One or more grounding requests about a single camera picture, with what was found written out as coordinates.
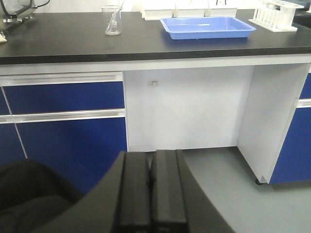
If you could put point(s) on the clear glass test tube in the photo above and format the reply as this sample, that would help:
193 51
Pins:
114 25

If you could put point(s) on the white lab bench frame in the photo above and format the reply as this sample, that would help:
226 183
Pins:
243 102

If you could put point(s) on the metal stand base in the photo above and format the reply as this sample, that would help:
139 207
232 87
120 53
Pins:
15 11

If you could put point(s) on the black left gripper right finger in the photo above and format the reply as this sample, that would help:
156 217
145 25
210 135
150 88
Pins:
178 203

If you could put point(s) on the blue plastic tray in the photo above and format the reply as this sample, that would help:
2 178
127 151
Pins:
181 28

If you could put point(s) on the white test tube rack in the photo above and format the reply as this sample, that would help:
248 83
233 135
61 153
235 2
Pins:
275 15

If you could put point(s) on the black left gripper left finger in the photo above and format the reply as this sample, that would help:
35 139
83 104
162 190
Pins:
119 203

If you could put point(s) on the blue upper drawer front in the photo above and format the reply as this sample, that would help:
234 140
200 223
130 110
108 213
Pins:
31 99

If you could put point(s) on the blue right cabinet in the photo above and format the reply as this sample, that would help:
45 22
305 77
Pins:
294 161

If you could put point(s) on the black fabric object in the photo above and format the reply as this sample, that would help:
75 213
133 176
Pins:
32 194

